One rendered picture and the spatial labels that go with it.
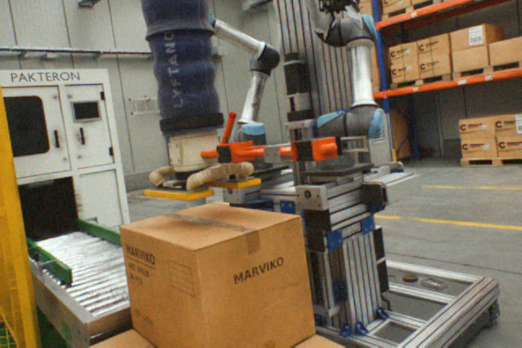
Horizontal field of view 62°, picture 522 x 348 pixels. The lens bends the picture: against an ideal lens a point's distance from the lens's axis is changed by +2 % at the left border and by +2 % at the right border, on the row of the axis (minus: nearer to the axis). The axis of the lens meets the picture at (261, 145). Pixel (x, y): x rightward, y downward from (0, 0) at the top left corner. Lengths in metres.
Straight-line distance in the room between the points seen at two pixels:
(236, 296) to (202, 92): 0.65
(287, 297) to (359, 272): 0.82
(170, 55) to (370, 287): 1.49
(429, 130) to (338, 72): 8.33
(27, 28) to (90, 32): 1.36
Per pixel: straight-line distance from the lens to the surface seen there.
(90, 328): 1.88
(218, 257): 1.27
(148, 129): 11.78
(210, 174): 1.35
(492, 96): 9.88
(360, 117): 1.74
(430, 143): 10.39
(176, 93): 1.46
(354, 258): 2.17
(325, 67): 2.04
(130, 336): 1.81
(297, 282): 1.47
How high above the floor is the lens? 1.26
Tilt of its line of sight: 3 degrees down
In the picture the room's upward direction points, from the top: 7 degrees counter-clockwise
